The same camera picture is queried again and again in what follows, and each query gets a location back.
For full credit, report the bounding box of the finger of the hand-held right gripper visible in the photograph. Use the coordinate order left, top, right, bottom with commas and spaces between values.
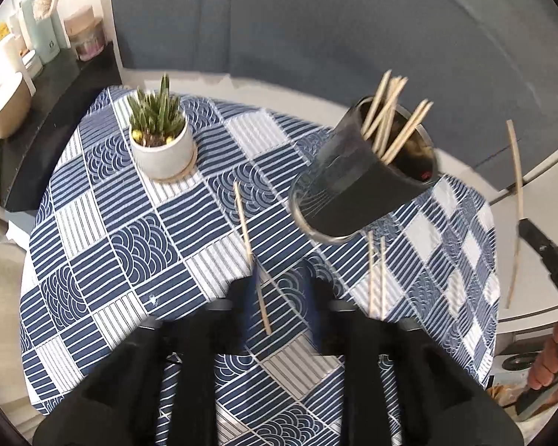
517, 217, 558, 319

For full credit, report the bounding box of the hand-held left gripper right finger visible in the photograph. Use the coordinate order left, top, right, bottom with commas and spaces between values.
306, 276, 525, 446

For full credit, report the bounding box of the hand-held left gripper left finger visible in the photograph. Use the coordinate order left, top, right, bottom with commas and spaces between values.
32, 276, 262, 446

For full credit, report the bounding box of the thin wooden chopstick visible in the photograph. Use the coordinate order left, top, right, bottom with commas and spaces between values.
232, 180, 273, 335
506, 120, 525, 308
366, 230, 377, 319

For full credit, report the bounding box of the black cup with metal base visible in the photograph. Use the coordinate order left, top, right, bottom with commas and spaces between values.
288, 95, 440, 245

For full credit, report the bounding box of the bunch of wooden chopsticks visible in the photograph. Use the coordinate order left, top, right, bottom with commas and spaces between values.
360, 70, 434, 165

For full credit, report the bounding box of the person's right hand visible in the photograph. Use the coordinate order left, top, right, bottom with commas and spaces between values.
527, 318, 558, 391

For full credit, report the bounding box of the blue white patterned tablecloth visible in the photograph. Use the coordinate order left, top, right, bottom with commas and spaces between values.
19, 84, 502, 446

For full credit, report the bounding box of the round wooden coaster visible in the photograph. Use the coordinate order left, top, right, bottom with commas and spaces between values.
142, 146, 198, 183

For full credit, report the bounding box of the succulent in white pot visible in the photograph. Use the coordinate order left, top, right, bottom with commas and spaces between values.
126, 73, 190, 180

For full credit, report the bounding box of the black side cabinet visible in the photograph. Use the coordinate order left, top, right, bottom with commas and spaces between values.
0, 39, 124, 212

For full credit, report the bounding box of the grey blue sofa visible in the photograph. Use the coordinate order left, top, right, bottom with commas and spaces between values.
107, 0, 558, 182

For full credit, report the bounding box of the beige round container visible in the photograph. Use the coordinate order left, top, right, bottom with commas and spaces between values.
0, 72, 33, 140

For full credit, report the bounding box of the glass jar with beige lid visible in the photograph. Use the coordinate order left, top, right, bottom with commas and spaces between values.
64, 6, 105, 62

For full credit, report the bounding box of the mint green appliance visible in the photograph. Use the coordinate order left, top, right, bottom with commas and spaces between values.
19, 0, 73, 63

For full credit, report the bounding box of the white cylindrical container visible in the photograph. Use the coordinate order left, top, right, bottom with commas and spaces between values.
0, 32, 33, 89

